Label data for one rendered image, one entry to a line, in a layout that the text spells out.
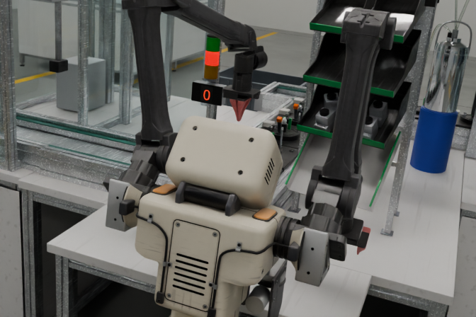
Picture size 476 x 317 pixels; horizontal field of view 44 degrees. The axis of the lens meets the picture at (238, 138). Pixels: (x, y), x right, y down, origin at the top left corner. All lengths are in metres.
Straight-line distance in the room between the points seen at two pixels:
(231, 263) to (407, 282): 0.76
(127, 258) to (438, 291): 0.88
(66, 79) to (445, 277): 1.97
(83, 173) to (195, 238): 1.06
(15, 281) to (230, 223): 1.50
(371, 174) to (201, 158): 0.86
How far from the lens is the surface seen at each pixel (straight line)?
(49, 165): 2.25
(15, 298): 2.55
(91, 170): 2.14
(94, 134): 2.46
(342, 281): 1.73
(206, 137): 1.19
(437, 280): 1.85
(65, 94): 3.03
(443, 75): 2.58
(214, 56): 2.11
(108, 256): 1.75
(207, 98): 2.14
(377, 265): 1.84
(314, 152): 1.97
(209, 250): 1.16
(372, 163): 1.94
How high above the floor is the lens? 1.74
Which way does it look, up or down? 19 degrees down
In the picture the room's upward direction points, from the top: 5 degrees clockwise
